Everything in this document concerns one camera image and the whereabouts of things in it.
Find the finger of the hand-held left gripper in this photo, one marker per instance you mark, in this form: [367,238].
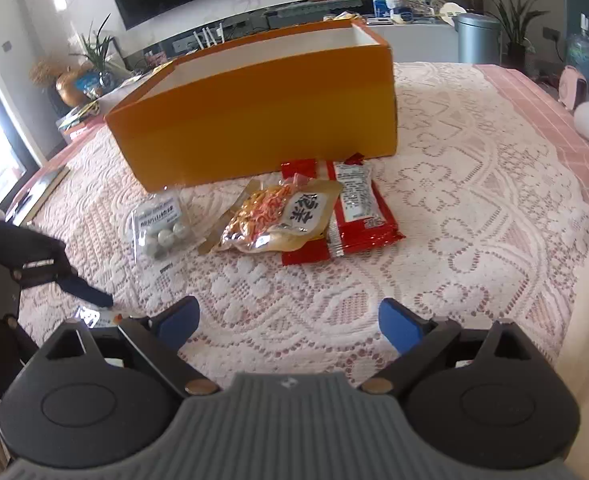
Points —
[87,291]

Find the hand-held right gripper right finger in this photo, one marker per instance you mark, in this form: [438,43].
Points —
[397,322]

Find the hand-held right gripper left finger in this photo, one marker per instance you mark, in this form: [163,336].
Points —
[179,320]

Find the white blue snack packet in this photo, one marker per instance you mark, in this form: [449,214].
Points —
[94,316]

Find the clear packet of white balls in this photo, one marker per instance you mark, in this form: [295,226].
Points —
[160,232]

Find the red snack packet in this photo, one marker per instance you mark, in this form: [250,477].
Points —
[307,255]
[364,205]

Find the yellow pickled vegetable packet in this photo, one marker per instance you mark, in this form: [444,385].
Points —
[274,220]

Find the orange cardboard box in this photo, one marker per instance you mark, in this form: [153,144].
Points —
[254,120]

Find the white lace blanket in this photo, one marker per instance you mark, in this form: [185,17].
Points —
[474,210]

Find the golden vase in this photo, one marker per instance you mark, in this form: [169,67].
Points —
[72,87]

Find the dried flower bunch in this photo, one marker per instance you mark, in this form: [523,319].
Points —
[44,70]

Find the green spiky potted plant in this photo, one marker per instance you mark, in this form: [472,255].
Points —
[99,50]

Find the white router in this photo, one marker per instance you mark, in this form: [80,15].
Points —
[209,39]

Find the white television cabinet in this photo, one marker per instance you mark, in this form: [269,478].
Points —
[424,40]

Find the grey blue trash can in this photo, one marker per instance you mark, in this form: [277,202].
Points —
[477,40]

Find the pink space heater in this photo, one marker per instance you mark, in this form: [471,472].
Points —
[573,87]

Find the blue water jug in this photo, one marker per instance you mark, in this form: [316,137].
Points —
[582,62]

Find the tall plant in black pot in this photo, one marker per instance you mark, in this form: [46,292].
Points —
[517,25]

